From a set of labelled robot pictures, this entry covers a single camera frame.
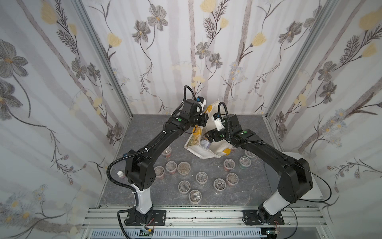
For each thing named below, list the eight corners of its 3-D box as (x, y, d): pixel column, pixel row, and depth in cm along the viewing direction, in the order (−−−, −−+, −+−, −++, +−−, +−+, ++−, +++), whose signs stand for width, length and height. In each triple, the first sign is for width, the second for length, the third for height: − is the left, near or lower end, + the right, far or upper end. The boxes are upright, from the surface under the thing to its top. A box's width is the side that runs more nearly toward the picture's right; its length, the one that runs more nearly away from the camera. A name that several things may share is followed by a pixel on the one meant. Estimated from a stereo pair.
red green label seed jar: (178, 195, 83) (177, 192, 78) (179, 184, 87) (178, 180, 82) (190, 195, 83) (190, 192, 78) (190, 184, 87) (190, 180, 82)
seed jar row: (196, 185, 87) (196, 182, 82) (196, 175, 91) (196, 171, 86) (207, 185, 87) (208, 182, 82) (207, 175, 91) (207, 171, 86)
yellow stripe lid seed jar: (213, 192, 84) (214, 189, 79) (212, 181, 88) (213, 178, 83) (224, 192, 84) (226, 189, 79) (223, 181, 88) (225, 178, 83)
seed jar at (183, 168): (177, 177, 89) (176, 173, 85) (178, 165, 94) (177, 161, 90) (190, 177, 89) (190, 173, 85) (190, 165, 94) (190, 161, 90)
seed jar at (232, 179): (225, 187, 86) (227, 183, 81) (224, 177, 90) (225, 173, 85) (236, 187, 86) (239, 183, 81) (234, 177, 90) (237, 173, 85)
